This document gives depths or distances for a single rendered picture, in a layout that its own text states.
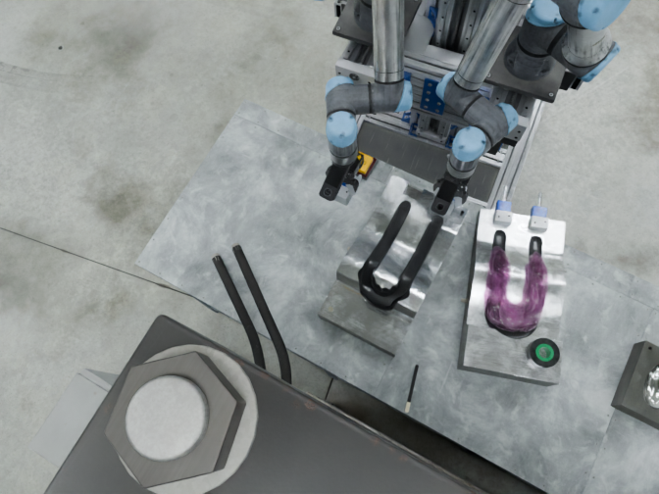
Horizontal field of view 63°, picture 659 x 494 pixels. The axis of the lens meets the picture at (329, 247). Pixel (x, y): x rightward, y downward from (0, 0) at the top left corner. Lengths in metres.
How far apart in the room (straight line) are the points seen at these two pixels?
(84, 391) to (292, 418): 0.70
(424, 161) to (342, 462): 2.16
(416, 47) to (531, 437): 1.26
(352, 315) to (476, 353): 0.37
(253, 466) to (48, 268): 2.59
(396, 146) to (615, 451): 1.52
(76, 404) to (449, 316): 1.07
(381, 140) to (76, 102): 1.71
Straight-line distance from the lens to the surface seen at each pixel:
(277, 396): 0.44
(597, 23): 1.23
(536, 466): 1.71
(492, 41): 1.36
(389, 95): 1.39
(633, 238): 2.87
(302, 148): 1.88
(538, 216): 1.77
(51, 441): 1.12
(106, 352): 2.73
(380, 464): 0.44
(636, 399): 1.74
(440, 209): 1.52
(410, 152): 2.54
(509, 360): 1.59
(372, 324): 1.60
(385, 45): 1.36
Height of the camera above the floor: 2.44
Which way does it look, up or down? 71 degrees down
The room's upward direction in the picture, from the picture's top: 12 degrees counter-clockwise
